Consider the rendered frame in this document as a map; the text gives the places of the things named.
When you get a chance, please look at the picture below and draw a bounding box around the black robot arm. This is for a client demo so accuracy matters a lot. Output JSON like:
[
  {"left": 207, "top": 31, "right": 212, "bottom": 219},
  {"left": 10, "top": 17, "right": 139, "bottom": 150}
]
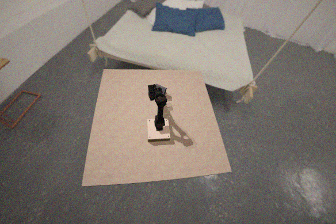
[{"left": 148, "top": 85, "right": 167, "bottom": 131}]

